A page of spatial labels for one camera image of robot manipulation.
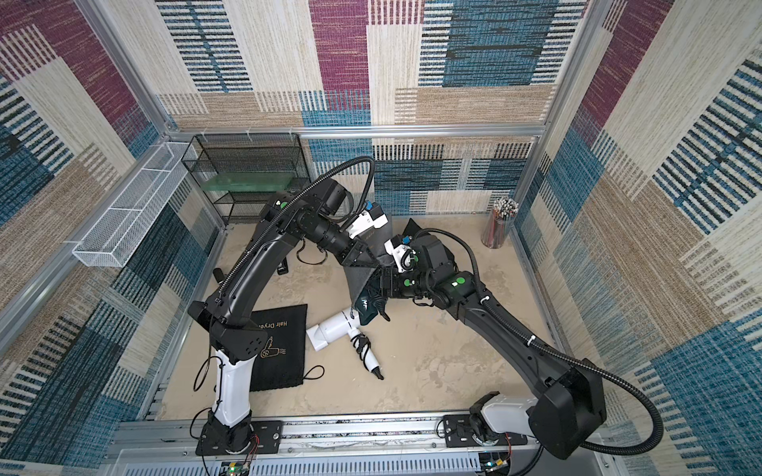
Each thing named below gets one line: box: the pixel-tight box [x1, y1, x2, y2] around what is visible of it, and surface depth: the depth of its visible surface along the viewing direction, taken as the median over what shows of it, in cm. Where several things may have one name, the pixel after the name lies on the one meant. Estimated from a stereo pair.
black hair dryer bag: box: [401, 217, 423, 238], surface depth 107 cm
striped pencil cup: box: [481, 196, 519, 250], surface depth 101 cm
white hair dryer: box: [306, 307, 385, 381], surface depth 87 cm
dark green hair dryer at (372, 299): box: [354, 267, 391, 327], surface depth 73 cm
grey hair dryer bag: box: [342, 264, 380, 309], surface depth 75 cm
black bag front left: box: [250, 303, 325, 392], surface depth 87 cm
